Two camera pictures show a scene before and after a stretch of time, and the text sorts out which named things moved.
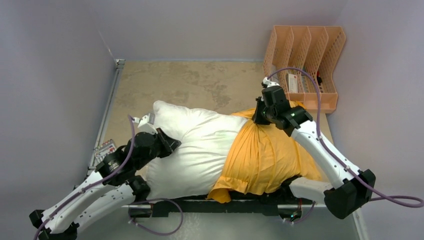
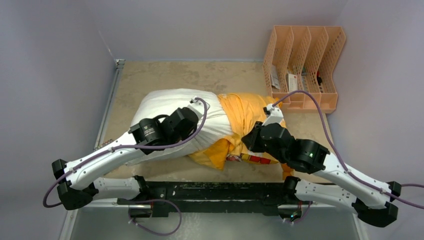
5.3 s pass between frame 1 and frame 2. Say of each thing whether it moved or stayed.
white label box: stayed
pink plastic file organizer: stayed
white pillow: moved
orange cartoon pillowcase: moved
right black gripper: moved
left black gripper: moved
